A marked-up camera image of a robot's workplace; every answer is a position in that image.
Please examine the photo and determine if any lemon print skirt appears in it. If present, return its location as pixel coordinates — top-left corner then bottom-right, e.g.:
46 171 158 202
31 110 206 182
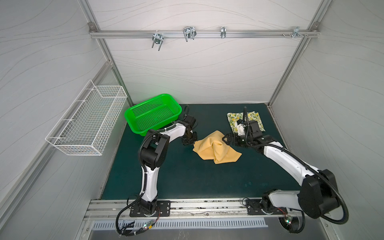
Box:
227 111 266 133

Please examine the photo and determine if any yellow skirt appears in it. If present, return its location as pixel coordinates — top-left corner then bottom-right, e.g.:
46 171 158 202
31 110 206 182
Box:
193 131 242 165

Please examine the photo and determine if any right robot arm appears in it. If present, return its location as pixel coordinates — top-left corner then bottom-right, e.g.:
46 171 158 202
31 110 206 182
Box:
222 120 350 225

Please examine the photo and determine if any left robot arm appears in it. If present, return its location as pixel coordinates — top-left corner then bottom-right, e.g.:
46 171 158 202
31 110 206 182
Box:
138 115 197 214

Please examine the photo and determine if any green plastic basket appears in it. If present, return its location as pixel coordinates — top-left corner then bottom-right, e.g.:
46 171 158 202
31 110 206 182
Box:
124 94 182 137

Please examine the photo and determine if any small metal hook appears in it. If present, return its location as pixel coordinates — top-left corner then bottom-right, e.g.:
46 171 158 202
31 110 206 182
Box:
221 27 227 39

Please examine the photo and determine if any left U-bolt clamp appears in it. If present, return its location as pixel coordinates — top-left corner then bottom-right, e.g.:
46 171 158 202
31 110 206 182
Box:
152 33 164 51

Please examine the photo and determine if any u-bolt clamp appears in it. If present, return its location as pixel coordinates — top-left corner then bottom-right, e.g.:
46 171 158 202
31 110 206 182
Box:
183 26 197 42
152 33 164 51

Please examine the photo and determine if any middle U-bolt clamp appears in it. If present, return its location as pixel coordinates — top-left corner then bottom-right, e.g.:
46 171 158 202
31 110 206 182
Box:
183 26 197 42

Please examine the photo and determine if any white vent strip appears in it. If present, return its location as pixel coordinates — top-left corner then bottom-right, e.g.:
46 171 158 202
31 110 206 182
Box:
92 217 268 231

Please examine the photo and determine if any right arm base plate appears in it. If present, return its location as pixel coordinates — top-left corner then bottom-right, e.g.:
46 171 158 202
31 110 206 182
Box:
242 198 287 216

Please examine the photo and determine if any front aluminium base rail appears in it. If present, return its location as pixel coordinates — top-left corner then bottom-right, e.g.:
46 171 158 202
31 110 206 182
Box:
84 198 301 220

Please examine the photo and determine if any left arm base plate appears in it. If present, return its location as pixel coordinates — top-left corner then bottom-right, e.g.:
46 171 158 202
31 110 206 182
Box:
130 200 171 217

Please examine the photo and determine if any right base cable bundle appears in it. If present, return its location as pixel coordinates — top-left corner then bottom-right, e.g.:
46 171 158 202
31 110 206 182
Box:
277 206 306 234

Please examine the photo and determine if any base cable bundle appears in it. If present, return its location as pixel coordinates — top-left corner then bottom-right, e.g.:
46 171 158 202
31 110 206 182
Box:
277 206 306 234
115 194 161 237

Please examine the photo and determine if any white wire basket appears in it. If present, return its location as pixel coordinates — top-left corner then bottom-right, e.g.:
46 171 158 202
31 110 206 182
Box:
45 80 127 156

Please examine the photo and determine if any right bolt bracket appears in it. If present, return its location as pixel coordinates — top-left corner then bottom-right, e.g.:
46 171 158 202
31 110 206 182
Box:
282 27 309 39

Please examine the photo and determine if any left base cable bundle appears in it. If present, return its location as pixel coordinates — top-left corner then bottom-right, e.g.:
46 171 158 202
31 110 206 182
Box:
115 194 161 237

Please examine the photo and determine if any horizontal aluminium rail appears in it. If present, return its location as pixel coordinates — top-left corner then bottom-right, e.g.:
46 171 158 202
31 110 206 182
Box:
90 29 321 39

